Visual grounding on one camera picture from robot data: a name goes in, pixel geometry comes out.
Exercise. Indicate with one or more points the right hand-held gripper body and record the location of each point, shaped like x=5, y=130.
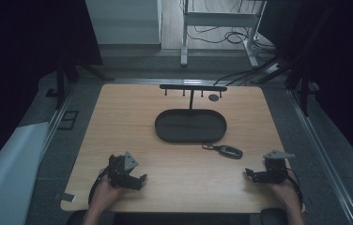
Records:
x=274, y=171

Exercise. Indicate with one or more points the dark curtain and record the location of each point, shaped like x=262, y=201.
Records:
x=331, y=62

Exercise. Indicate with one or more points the white cabinet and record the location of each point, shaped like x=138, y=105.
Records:
x=124, y=20

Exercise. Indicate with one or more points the person's left hand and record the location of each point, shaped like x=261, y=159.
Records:
x=106, y=194

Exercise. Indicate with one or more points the grey tape strip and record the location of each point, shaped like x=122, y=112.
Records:
x=65, y=197

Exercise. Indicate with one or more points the white sheet roll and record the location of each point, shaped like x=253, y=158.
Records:
x=7, y=176

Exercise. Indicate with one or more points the black tripod stand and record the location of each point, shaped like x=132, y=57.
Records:
x=68, y=72

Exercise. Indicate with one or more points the black floor socket plate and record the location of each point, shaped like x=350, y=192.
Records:
x=68, y=120

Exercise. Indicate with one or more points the black car key fob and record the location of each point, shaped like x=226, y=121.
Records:
x=226, y=151

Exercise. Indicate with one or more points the black metal stand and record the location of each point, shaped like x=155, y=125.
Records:
x=299, y=78

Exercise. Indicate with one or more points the person's right hand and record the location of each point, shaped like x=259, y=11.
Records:
x=285, y=194

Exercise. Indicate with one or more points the white desk frame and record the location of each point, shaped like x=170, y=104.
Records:
x=217, y=20

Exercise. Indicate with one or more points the round grey table grommet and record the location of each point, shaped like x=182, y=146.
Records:
x=213, y=97

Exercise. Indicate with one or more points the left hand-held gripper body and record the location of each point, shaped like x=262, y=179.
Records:
x=119, y=173

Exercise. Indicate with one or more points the black key rack with tray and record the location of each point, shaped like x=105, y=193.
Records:
x=191, y=125

